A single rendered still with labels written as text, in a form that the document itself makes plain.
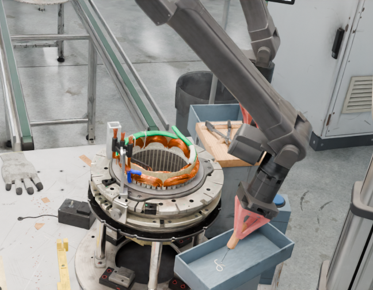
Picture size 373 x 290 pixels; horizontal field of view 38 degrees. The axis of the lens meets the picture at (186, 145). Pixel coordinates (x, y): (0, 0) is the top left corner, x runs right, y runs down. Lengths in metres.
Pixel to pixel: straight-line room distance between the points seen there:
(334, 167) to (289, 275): 1.09
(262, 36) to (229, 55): 0.48
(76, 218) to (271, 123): 0.78
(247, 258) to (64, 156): 0.90
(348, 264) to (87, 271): 0.65
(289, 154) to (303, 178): 2.42
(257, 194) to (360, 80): 2.58
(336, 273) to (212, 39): 0.65
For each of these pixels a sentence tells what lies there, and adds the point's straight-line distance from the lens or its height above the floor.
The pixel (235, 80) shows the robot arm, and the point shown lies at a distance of 0.96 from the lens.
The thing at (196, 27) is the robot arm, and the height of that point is 1.54.
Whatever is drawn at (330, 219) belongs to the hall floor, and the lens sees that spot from 3.16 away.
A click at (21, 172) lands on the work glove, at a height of 0.80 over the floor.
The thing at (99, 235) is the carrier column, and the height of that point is 0.89.
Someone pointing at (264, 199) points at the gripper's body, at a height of 1.21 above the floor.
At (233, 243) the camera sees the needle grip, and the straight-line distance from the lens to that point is 1.15.
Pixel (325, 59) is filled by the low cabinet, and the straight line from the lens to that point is 3.58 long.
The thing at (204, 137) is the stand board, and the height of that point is 1.07.
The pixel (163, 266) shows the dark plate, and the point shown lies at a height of 0.78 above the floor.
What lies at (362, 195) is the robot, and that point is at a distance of 1.22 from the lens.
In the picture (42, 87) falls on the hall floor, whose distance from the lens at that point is 4.12.
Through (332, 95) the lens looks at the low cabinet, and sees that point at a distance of 3.57.
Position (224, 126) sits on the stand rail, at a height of 1.07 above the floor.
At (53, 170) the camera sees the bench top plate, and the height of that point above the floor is 0.78.
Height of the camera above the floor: 1.84
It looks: 32 degrees down
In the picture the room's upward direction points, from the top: 8 degrees clockwise
